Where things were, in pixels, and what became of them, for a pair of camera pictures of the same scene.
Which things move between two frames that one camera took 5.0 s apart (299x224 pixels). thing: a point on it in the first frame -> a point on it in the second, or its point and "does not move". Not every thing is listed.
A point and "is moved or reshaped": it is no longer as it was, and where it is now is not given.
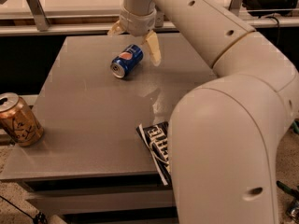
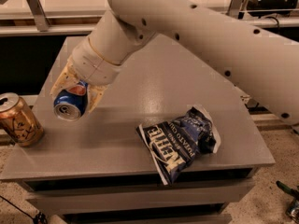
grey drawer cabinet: (91, 164) does not move
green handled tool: (292, 208) does not move
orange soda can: (19, 119) does not move
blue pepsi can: (126, 60) is moved or reshaped
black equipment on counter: (263, 0) does not move
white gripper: (137, 23) -> (90, 63)
